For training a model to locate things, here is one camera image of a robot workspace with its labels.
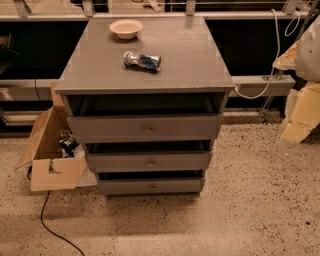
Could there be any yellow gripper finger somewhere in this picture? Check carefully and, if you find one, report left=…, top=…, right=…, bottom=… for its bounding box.
left=272, top=41, right=320, bottom=145

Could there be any grey drawer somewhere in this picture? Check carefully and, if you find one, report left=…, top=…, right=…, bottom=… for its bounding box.
left=87, top=140, right=212, bottom=172
left=97, top=170, right=205, bottom=196
left=66, top=93, right=223, bottom=144

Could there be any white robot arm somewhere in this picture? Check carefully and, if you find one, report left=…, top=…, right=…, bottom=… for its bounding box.
left=272, top=17, right=320, bottom=146

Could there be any grey bottom drawer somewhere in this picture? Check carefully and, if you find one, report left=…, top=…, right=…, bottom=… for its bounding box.
left=97, top=170, right=205, bottom=196

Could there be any grey top drawer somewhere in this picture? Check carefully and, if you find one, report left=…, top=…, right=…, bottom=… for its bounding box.
left=66, top=93, right=223, bottom=144

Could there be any grey drawer cabinet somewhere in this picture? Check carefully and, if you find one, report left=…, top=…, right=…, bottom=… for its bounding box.
left=54, top=15, right=236, bottom=198

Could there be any open cardboard box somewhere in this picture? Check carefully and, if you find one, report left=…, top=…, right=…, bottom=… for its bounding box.
left=16, top=82, right=96, bottom=192

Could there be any metal diagonal rod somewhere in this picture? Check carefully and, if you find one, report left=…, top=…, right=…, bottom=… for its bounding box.
left=259, top=0, right=319, bottom=124

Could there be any crushed blue silver can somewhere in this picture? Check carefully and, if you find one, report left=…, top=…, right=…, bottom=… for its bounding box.
left=123, top=51, right=162, bottom=72

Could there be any white bowl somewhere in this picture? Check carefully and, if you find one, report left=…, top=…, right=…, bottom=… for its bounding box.
left=109, top=19, right=143, bottom=40

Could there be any dark snack bag in box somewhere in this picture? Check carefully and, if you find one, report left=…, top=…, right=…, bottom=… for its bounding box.
left=59, top=129, right=78, bottom=158

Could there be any white hanging cable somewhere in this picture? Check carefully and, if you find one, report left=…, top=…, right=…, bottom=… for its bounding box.
left=233, top=8, right=302, bottom=100

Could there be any black floor cable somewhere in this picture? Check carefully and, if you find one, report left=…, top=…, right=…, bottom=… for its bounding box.
left=26, top=165, right=86, bottom=256

